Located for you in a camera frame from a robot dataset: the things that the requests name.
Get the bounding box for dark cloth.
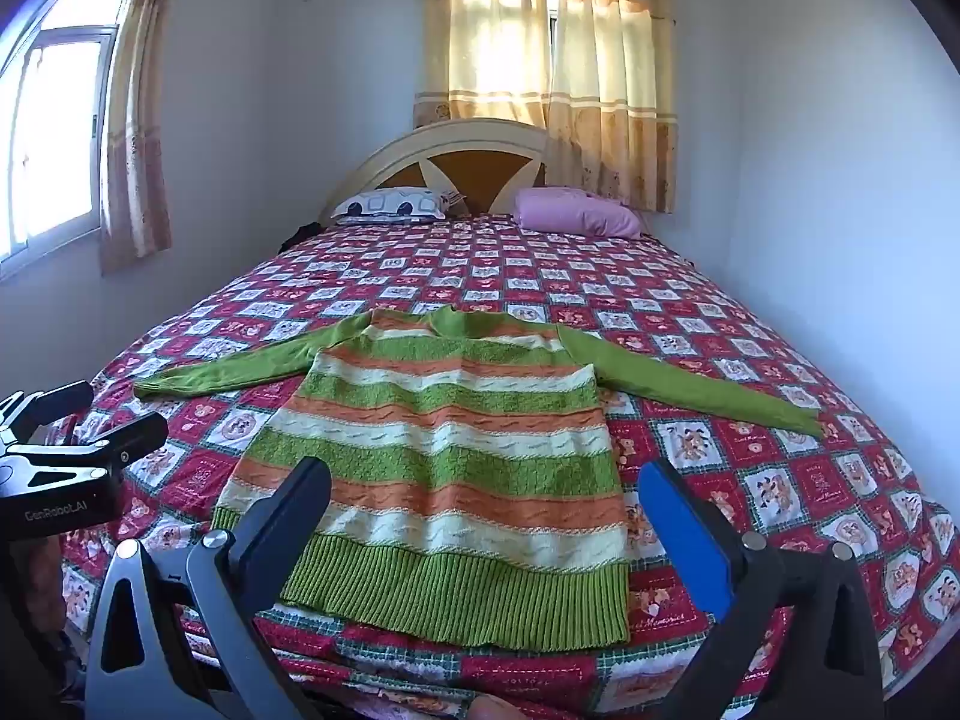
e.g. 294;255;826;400
277;221;325;254

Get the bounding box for green orange striped knit sweater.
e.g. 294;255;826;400
133;306;824;647

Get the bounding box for red checkered printed bedspread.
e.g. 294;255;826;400
60;214;960;720

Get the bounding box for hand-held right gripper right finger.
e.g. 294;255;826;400
636;459;886;720

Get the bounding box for pink pillow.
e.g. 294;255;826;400
514;187;644;239

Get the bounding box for side window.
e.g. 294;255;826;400
0;0;143;282

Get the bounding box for white patterned pillow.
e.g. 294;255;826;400
332;187;466;224

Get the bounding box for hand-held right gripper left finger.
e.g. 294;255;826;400
84;456;333;720

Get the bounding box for cream wooden headboard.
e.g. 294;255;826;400
319;118;575;226

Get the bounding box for yellow side window curtain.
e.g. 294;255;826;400
99;0;188;276

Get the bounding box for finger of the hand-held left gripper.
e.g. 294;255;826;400
45;412;170;467
0;381;95;445

